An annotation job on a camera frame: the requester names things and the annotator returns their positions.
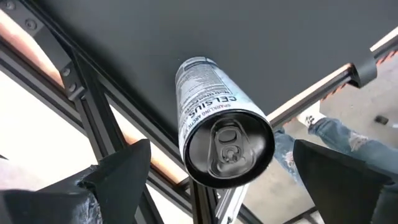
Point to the black table mat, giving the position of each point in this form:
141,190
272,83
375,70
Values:
248,31

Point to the person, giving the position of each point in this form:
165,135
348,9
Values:
357,146

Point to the silver aluminium bracket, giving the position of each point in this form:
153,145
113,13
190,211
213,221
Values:
231,202

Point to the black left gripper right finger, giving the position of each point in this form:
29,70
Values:
335,186

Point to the white Celsius can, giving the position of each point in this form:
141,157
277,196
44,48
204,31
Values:
217,102

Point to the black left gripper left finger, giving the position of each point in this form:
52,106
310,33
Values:
118,186

